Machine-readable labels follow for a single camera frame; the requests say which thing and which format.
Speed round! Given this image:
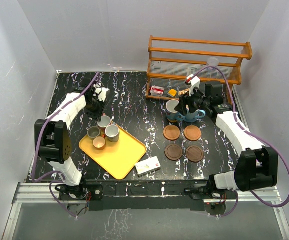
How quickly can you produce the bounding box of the grey green cup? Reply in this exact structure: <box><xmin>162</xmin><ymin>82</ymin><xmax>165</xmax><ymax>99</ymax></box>
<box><xmin>87</xmin><ymin>126</ymin><xmax>101</xmax><ymax>140</ymax></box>

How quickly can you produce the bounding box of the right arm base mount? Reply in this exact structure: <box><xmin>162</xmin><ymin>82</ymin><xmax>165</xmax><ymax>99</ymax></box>
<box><xmin>184</xmin><ymin>172</ymin><xmax>239</xmax><ymax>219</ymax></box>

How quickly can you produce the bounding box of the small orange cup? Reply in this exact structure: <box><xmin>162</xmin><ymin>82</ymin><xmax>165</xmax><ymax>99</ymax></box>
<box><xmin>92</xmin><ymin>136</ymin><xmax>106</xmax><ymax>150</ymax></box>

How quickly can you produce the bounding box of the yellow tray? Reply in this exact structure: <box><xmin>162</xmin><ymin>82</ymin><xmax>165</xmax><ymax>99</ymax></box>
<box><xmin>79</xmin><ymin>124</ymin><xmax>147</xmax><ymax>180</ymax></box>

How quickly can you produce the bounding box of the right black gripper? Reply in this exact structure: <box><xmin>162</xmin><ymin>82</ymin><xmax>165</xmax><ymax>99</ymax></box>
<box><xmin>175</xmin><ymin>85</ymin><xmax>210</xmax><ymax>116</ymax></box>

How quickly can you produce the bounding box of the brown white cup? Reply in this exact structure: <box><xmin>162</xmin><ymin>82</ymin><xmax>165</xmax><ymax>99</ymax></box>
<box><xmin>97</xmin><ymin>115</ymin><xmax>112</xmax><ymax>130</ymax></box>

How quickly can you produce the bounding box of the grey cup white inside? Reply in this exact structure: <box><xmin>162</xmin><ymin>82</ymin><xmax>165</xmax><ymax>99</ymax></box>
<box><xmin>165</xmin><ymin>99</ymin><xmax>185</xmax><ymax>122</ymax></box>

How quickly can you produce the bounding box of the orange snack packet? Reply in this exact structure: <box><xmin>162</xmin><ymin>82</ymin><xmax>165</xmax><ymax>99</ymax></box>
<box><xmin>178</xmin><ymin>88</ymin><xmax>190</xmax><ymax>96</ymax></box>

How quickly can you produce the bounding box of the orange wooden shelf rack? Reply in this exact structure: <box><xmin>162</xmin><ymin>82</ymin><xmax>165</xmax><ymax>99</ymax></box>
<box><xmin>145</xmin><ymin>36</ymin><xmax>253</xmax><ymax>100</ymax></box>

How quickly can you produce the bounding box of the yellow grey sponge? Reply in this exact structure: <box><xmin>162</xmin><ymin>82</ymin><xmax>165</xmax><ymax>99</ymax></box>
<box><xmin>167</xmin><ymin>89</ymin><xmax>178</xmax><ymax>98</ymax></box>

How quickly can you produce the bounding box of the red white box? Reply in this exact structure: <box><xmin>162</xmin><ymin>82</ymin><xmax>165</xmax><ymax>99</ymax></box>
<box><xmin>149</xmin><ymin>85</ymin><xmax>165</xmax><ymax>97</ymax></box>

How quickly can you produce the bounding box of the dark wooden coaster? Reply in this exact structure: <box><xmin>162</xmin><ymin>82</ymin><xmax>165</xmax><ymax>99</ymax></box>
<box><xmin>186</xmin><ymin>145</ymin><xmax>204</xmax><ymax>163</ymax></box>
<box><xmin>164</xmin><ymin>144</ymin><xmax>183</xmax><ymax>161</ymax></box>

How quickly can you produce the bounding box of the blue mug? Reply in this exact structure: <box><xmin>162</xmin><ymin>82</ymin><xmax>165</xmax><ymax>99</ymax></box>
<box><xmin>184</xmin><ymin>105</ymin><xmax>206</xmax><ymax>123</ymax></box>

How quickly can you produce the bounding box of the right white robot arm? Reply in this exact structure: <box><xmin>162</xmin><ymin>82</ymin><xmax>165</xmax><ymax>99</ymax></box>
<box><xmin>175</xmin><ymin>75</ymin><xmax>279</xmax><ymax>199</ymax></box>

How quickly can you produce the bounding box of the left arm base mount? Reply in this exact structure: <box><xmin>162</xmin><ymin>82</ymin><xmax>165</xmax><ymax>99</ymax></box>
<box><xmin>48</xmin><ymin>179</ymin><xmax>104</xmax><ymax>220</ymax></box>

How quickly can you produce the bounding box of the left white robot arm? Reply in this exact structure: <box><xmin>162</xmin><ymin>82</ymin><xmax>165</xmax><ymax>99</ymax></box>
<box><xmin>34</xmin><ymin>83</ymin><xmax>110</xmax><ymax>200</ymax></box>

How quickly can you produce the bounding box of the clear plastic cup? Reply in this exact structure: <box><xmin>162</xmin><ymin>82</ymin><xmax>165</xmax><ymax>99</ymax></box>
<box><xmin>207</xmin><ymin>57</ymin><xmax>220</xmax><ymax>67</ymax></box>

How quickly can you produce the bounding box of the purple cable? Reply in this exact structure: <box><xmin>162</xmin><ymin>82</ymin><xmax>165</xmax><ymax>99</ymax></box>
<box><xmin>31</xmin><ymin>72</ymin><xmax>100</xmax><ymax>221</ymax></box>
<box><xmin>194</xmin><ymin>65</ymin><xmax>289</xmax><ymax>218</ymax></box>

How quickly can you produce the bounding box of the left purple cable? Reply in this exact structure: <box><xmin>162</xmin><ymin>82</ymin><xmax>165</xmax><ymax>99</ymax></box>
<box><xmin>31</xmin><ymin>72</ymin><xmax>100</xmax><ymax>221</ymax></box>

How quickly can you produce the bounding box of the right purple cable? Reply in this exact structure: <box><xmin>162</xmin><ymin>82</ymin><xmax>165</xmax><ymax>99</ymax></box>
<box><xmin>194</xmin><ymin>65</ymin><xmax>289</xmax><ymax>218</ymax></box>

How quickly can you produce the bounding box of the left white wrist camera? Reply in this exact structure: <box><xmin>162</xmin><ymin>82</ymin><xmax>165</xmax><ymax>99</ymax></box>
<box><xmin>93</xmin><ymin>83</ymin><xmax>110</xmax><ymax>102</ymax></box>

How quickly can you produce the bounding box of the light wooden coaster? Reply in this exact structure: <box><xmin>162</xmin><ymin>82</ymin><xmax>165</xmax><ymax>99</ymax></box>
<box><xmin>184</xmin><ymin>125</ymin><xmax>202</xmax><ymax>142</ymax></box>
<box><xmin>163</xmin><ymin>125</ymin><xmax>181</xmax><ymax>141</ymax></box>

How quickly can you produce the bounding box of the white yellow box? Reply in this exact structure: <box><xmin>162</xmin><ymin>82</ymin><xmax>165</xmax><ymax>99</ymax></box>
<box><xmin>135</xmin><ymin>156</ymin><xmax>161</xmax><ymax>177</ymax></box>

